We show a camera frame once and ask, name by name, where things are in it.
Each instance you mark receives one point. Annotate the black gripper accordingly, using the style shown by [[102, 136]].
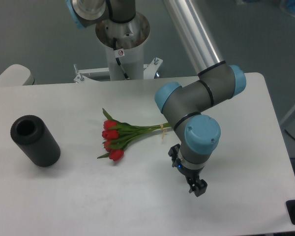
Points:
[[200, 186]]

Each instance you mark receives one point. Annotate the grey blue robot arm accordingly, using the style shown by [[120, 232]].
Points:
[[183, 107]]

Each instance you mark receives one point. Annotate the red tulip bouquet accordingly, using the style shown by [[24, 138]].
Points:
[[119, 135]]

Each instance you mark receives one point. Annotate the black ribbed cylinder vase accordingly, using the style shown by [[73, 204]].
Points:
[[32, 136]]

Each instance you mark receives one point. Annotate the white side table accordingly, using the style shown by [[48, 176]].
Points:
[[16, 75]]

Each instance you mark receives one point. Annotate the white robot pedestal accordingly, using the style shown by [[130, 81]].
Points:
[[124, 48]]

